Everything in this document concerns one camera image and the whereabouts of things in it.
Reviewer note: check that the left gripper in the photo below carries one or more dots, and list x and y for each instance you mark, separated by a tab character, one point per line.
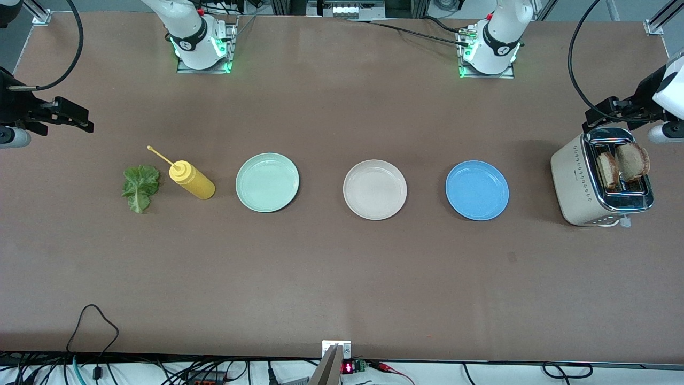
647	92

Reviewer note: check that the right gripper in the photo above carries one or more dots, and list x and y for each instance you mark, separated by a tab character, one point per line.
12	107

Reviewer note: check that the brown bread slice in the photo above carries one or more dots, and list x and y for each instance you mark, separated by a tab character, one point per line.
633	160
608	171

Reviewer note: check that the green lettuce leaf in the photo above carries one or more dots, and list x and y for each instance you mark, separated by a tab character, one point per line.
140	184

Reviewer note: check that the yellow squeeze bottle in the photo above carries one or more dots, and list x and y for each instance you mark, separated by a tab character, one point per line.
195	182

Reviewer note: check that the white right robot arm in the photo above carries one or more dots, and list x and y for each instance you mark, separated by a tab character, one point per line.
195	32

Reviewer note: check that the blue plate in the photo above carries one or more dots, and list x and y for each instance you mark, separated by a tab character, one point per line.
477	191

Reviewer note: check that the green plate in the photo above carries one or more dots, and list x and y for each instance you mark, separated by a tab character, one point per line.
267	183

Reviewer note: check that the beige plate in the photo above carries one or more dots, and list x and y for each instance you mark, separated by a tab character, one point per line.
374	190

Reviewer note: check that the beige chrome toaster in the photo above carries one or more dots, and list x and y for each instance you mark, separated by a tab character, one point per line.
574	182

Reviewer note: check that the lit electronics box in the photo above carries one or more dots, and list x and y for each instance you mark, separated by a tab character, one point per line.
344	9

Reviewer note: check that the red display circuit board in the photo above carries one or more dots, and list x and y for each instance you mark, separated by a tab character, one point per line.
348	368

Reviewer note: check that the aluminium frame profile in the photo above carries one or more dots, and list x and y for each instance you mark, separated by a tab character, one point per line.
40	15
654	25

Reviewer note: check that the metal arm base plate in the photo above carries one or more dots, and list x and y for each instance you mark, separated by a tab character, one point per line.
231	35
489	76

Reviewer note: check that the silver camera mount bracket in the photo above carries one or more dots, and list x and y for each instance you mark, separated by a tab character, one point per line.
344	350

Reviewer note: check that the grey camera mount pole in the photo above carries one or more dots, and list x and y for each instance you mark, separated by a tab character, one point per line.
327	371

